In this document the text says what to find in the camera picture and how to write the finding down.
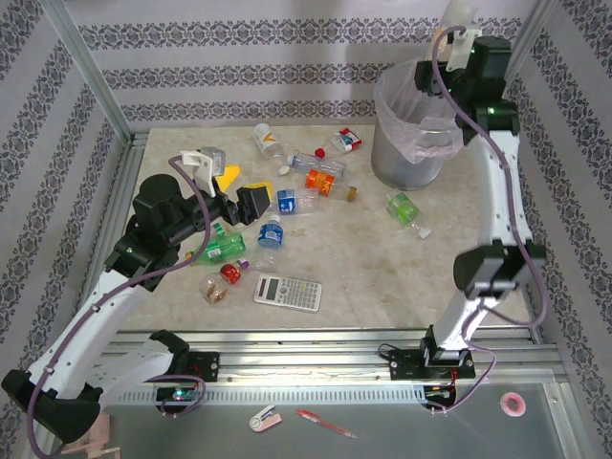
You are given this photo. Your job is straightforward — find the orange label bottle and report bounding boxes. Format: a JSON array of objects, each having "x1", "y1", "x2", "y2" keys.
[{"x1": 305, "y1": 167, "x2": 359, "y2": 203}]

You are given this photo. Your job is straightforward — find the aluminium frame post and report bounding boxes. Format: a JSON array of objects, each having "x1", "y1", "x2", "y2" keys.
[
  {"x1": 504, "y1": 0, "x2": 559, "y2": 97},
  {"x1": 40, "y1": 0, "x2": 138, "y2": 147}
]

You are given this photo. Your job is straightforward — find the pink tape roll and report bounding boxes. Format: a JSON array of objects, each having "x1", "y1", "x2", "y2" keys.
[{"x1": 498, "y1": 391, "x2": 528, "y2": 418}]

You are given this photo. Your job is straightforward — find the red pen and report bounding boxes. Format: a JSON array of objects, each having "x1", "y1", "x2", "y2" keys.
[{"x1": 295, "y1": 407, "x2": 360, "y2": 441}]

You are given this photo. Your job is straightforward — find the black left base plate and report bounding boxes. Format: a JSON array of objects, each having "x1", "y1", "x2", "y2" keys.
[{"x1": 142, "y1": 351, "x2": 221, "y2": 383}]

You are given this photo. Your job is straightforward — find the clear water bottle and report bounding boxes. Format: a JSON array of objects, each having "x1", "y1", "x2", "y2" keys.
[{"x1": 285, "y1": 151, "x2": 347, "y2": 181}]

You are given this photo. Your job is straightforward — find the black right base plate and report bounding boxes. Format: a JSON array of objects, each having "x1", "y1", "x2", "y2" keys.
[{"x1": 388, "y1": 347, "x2": 475, "y2": 383}]

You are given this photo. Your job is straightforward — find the grey slotted cable duct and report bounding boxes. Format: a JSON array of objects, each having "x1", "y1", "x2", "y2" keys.
[{"x1": 117, "y1": 385, "x2": 427, "y2": 406}]

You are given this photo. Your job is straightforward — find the silver scientific calculator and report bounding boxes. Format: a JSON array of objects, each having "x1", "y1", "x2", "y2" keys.
[{"x1": 252, "y1": 272, "x2": 323, "y2": 315}]

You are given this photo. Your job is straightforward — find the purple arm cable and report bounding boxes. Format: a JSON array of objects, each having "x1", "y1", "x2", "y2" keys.
[
  {"x1": 427, "y1": 24, "x2": 551, "y2": 415},
  {"x1": 26, "y1": 155, "x2": 214, "y2": 458}
]

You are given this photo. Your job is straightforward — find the blue label clear bottle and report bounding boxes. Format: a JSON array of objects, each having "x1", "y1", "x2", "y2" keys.
[{"x1": 275, "y1": 187, "x2": 320, "y2": 215}]

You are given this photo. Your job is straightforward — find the pink plastic holder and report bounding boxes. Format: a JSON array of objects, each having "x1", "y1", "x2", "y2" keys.
[{"x1": 60, "y1": 413, "x2": 121, "y2": 458}]

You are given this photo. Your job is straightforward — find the green plastic bottle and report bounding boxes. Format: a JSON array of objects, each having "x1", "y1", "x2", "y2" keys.
[{"x1": 184, "y1": 222, "x2": 249, "y2": 265}]

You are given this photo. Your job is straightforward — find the white bottle orange V print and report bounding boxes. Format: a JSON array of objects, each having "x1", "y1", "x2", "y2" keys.
[{"x1": 251, "y1": 121, "x2": 291, "y2": 175}]

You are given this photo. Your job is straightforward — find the light green label bottle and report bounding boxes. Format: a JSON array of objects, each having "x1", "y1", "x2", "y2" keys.
[{"x1": 384, "y1": 189, "x2": 433, "y2": 240}]

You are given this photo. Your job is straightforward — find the grey metal mesh bin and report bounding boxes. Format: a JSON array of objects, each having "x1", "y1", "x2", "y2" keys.
[{"x1": 370, "y1": 61, "x2": 463, "y2": 191}]

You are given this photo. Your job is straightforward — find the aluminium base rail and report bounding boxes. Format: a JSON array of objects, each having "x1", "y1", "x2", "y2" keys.
[{"x1": 47, "y1": 327, "x2": 561, "y2": 383}]

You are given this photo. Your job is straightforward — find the blue label bottle white cap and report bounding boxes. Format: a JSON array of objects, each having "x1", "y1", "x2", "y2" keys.
[{"x1": 255, "y1": 213, "x2": 287, "y2": 273}]

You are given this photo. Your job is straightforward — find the aluminium side rail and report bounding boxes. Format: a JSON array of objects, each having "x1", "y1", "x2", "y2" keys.
[{"x1": 83, "y1": 133, "x2": 149, "y2": 297}]

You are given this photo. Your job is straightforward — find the pink white clip tool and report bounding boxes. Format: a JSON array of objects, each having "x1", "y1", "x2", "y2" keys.
[{"x1": 249, "y1": 404, "x2": 283, "y2": 433}]

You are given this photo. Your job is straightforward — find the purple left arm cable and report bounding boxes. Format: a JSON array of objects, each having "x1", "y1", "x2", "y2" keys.
[{"x1": 26, "y1": 155, "x2": 214, "y2": 458}]

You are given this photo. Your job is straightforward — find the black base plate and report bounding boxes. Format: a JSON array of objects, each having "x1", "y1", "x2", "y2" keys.
[
  {"x1": 142, "y1": 351, "x2": 221, "y2": 383},
  {"x1": 388, "y1": 347, "x2": 475, "y2": 383}
]

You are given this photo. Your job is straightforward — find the translucent plastic bin bag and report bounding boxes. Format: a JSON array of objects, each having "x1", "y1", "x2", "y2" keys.
[{"x1": 373, "y1": 59, "x2": 466, "y2": 166}]

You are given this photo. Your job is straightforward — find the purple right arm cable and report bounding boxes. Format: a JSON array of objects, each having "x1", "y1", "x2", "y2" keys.
[{"x1": 427, "y1": 24, "x2": 551, "y2": 415}]

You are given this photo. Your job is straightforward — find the red white label bottle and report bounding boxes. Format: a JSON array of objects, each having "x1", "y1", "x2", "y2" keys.
[{"x1": 313, "y1": 126, "x2": 363, "y2": 160}]

